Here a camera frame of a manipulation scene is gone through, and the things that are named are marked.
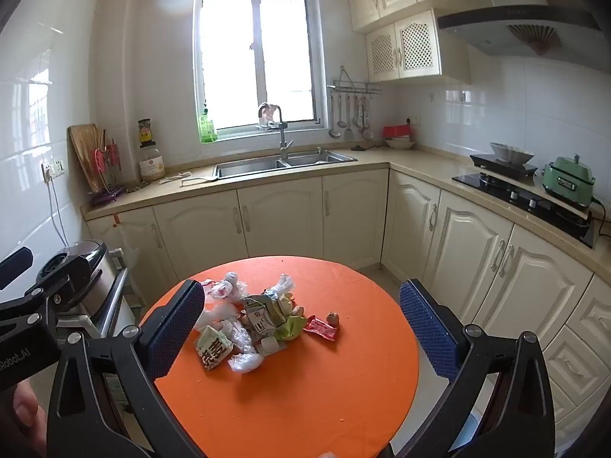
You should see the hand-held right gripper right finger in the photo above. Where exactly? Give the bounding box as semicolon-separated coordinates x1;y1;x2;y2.
398;279;557;458

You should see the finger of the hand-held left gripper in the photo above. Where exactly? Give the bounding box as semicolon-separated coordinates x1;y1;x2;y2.
21;256;92;318
0;247;34;292

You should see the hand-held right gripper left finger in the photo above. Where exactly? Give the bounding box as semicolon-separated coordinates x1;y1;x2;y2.
46;278;206;458

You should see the white elastic plastic cover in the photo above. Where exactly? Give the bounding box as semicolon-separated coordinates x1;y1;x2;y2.
265;274;297;303

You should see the green wrapper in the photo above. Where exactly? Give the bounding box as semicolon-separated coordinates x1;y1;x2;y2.
274;312;309;342

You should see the person's left hand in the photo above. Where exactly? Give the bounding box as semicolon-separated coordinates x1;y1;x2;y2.
12;382;49;440

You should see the stainless steel appliance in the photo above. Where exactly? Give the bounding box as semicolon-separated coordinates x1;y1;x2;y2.
38;240;129;344

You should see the clear plastic wrap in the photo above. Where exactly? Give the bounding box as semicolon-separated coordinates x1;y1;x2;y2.
224;319;254;354
193;305;239;332
228;352;264;374

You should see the white snack packet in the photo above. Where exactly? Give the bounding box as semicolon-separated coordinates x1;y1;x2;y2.
193;325;234;372

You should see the pink white plastic bag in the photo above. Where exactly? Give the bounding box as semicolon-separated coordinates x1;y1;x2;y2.
198;272;249;302

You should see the crumpled printed paper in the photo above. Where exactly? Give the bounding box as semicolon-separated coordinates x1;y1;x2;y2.
241;296;287;344

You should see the red wrapper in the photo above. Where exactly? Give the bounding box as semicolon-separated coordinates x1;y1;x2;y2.
303;316;339;342

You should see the red kitchen utensil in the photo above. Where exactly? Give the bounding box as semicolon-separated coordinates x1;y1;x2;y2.
92;148;120;175

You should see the wooden cutting board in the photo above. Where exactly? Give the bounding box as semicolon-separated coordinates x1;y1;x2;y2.
68;124;103;194

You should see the round orange table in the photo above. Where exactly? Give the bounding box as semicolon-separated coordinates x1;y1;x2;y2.
86;167;611;440

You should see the large clear jar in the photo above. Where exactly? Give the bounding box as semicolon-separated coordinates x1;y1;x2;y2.
138;145;166;182

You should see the white dishcloth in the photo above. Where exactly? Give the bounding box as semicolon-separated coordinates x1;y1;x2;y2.
157;171;218;187

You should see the black gas stove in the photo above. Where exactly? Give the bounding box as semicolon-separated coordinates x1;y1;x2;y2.
452;172;597;249

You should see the stainless steel sink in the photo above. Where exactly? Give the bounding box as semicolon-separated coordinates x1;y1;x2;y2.
212;149;358;179

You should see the black induction cooker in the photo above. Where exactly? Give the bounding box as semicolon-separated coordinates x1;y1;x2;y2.
470;153;538;176

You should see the steel wok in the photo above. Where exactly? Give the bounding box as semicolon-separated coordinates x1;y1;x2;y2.
489;142;535;163

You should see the green dish soap bottle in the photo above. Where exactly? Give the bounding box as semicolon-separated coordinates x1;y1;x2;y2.
198;107;218;144

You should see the green electric cooker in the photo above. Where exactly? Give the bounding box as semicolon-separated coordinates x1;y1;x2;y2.
541;153;596;208

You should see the steel kitchen faucet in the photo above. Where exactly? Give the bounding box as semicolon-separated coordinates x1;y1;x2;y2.
258;102;294;160

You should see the cream lattice door cabinet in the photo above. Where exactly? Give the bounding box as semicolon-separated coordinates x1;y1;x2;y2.
365;10;471;83

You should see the brown folding fan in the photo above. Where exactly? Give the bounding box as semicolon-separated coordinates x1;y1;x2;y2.
508;24;564;55

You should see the grey range hood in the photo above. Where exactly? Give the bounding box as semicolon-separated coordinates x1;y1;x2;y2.
436;0;602;60

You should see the white power cable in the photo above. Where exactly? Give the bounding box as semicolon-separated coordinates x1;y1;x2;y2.
45;174;71;249

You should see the wire dish rack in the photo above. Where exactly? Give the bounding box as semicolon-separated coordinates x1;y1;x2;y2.
88;138;127;206

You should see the steel utensil rail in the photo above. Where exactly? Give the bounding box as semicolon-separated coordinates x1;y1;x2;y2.
327;66;383;95

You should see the white frame window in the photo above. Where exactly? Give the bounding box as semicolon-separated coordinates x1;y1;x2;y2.
193;0;322;141

